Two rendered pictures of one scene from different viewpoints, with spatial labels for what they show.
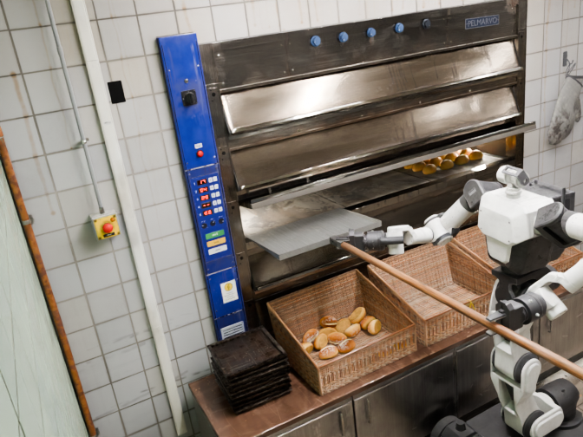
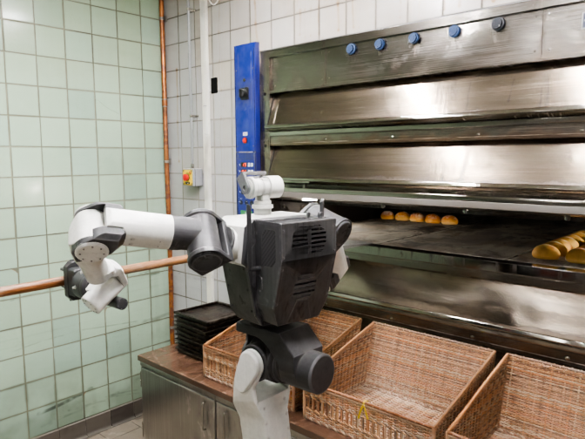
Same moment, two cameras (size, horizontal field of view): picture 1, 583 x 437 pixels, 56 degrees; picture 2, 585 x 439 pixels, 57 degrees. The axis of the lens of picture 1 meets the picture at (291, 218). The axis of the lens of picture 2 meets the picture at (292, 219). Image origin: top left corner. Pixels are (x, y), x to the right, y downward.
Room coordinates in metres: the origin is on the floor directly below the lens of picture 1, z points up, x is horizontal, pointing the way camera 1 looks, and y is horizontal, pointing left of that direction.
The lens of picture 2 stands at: (1.47, -2.37, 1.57)
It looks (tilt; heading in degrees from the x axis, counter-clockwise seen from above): 7 degrees down; 68
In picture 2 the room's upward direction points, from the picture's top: straight up
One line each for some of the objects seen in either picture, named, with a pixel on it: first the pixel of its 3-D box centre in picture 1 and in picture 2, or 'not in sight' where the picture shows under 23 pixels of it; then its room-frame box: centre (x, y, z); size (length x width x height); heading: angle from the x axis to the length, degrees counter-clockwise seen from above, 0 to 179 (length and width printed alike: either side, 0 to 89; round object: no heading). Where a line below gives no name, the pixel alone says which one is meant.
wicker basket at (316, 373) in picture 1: (340, 326); (282, 347); (2.32, -0.17, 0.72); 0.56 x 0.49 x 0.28; 116
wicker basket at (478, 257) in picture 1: (514, 255); (565, 436); (2.83, -1.25, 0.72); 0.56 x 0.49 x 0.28; 115
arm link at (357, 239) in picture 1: (363, 241); not in sight; (2.22, -0.30, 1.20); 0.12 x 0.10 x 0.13; 81
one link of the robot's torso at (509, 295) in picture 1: (527, 280); (285, 352); (2.03, -0.95, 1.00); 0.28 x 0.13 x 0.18; 116
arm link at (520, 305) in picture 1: (516, 314); (81, 282); (1.49, -0.67, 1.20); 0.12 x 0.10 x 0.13; 115
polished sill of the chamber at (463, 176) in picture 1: (393, 198); (432, 257); (2.83, -0.57, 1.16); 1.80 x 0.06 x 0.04; 115
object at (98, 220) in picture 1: (105, 225); (192, 177); (2.13, 0.76, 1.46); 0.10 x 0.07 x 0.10; 115
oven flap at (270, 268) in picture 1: (397, 223); (428, 292); (2.81, -0.58, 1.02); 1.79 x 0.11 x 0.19; 115
